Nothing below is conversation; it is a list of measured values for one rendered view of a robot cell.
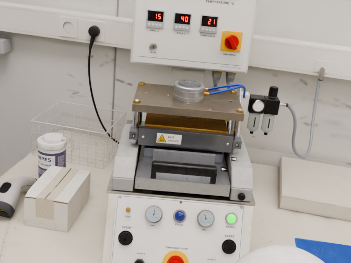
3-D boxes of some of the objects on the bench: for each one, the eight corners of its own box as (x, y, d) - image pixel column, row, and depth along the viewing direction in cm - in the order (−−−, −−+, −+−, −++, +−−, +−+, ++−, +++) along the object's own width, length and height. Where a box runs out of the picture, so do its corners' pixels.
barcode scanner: (20, 183, 142) (19, 159, 139) (44, 188, 141) (43, 164, 137) (-20, 218, 123) (-22, 192, 120) (8, 224, 122) (7, 197, 119)
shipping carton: (51, 191, 140) (51, 164, 136) (93, 199, 138) (93, 171, 134) (20, 224, 123) (19, 194, 119) (66, 234, 121) (67, 203, 117)
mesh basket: (60, 132, 180) (60, 100, 175) (125, 144, 176) (126, 111, 171) (31, 155, 160) (30, 120, 155) (103, 169, 155) (105, 133, 151)
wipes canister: (45, 171, 150) (45, 128, 145) (70, 176, 149) (71, 132, 143) (32, 183, 143) (31, 138, 137) (59, 188, 141) (59, 143, 136)
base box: (125, 169, 157) (128, 122, 150) (235, 179, 158) (243, 132, 151) (100, 275, 107) (103, 212, 101) (261, 288, 108) (274, 226, 102)
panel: (108, 275, 107) (116, 193, 108) (238, 285, 108) (245, 204, 109) (107, 277, 105) (115, 194, 106) (240, 288, 106) (246, 205, 107)
